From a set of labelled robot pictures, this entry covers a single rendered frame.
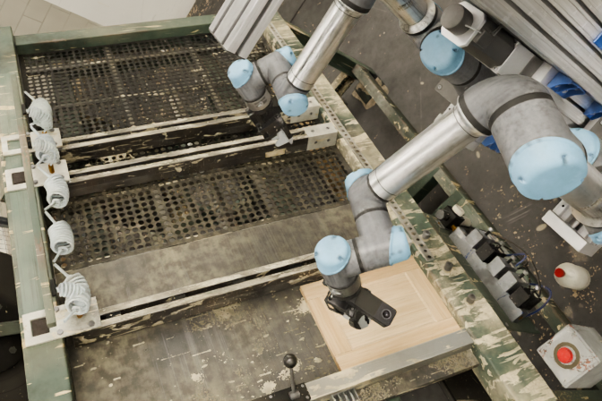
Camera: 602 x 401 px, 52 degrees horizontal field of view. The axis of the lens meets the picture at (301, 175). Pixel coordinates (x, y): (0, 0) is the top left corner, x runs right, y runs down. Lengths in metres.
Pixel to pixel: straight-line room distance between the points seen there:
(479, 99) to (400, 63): 2.46
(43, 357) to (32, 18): 5.44
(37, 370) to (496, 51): 1.35
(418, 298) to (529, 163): 1.03
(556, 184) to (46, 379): 1.27
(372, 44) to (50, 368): 2.70
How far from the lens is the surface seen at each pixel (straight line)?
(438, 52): 1.77
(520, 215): 2.94
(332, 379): 1.77
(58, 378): 1.72
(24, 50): 2.94
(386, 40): 3.72
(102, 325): 1.81
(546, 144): 1.05
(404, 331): 1.92
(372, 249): 1.27
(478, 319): 1.98
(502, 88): 1.12
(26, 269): 1.93
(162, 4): 5.54
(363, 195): 1.31
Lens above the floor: 2.60
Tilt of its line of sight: 42 degrees down
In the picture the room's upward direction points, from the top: 72 degrees counter-clockwise
